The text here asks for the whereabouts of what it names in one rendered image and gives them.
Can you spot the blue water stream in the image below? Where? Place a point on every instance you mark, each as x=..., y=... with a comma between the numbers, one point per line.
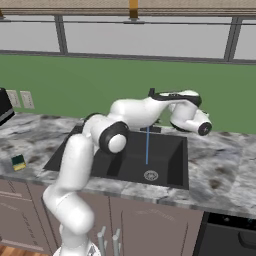
x=147, y=150

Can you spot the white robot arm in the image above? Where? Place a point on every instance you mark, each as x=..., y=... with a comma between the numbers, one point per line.
x=76, y=160

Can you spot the green and yellow sponge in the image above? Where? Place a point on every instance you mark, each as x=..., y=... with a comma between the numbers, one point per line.
x=19, y=162

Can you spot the white wall socket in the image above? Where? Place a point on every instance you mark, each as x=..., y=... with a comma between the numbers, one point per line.
x=13, y=98
x=27, y=99

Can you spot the grey framed window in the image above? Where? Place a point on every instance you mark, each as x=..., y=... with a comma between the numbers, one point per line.
x=143, y=36

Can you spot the black countertop appliance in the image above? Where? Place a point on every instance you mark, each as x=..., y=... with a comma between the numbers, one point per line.
x=4, y=108

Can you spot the yellow shelf bracket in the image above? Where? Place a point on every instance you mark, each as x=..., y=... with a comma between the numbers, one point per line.
x=133, y=8

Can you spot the wooden shelf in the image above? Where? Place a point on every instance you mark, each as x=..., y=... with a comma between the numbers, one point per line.
x=186, y=6

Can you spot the black dishwasher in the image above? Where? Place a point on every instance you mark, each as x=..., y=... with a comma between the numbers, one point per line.
x=226, y=235

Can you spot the black sink basin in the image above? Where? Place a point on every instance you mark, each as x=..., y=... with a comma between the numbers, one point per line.
x=160, y=156

